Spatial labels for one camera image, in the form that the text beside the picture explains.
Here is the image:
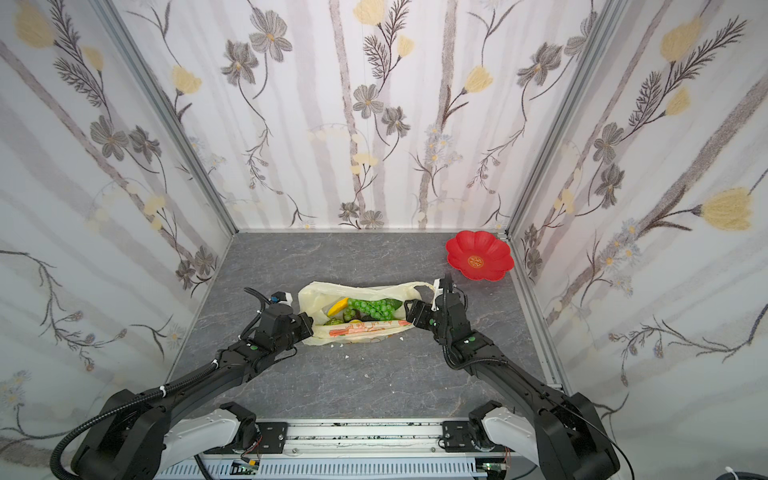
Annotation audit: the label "yellow plastic bag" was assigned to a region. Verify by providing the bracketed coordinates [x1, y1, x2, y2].
[298, 281, 433, 346]

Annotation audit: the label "red flower-shaped plate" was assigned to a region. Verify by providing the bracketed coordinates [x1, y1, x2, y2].
[445, 230, 515, 281]

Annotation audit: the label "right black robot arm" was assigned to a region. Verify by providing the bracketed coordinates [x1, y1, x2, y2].
[404, 275, 621, 479]

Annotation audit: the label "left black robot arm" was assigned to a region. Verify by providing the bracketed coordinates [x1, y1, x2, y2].
[49, 303, 313, 479]

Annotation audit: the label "green fake grapes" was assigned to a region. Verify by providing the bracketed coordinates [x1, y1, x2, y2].
[342, 298, 402, 322]

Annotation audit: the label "yellow fake banana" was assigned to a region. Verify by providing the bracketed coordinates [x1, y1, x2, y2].
[326, 298, 349, 317]

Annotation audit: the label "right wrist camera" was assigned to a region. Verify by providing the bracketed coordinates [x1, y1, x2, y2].
[432, 278, 446, 311]

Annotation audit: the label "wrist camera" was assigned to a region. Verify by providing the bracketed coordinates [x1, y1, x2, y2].
[269, 291, 293, 306]
[432, 278, 446, 311]

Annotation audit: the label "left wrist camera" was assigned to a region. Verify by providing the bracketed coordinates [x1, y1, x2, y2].
[269, 291, 293, 306]

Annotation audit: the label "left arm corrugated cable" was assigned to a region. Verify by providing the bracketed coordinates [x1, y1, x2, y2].
[49, 359, 220, 480]

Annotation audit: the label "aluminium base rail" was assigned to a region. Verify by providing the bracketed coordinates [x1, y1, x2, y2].
[197, 416, 619, 480]

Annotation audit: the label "white perforated cable duct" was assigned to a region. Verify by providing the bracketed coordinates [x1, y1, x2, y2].
[155, 458, 487, 480]

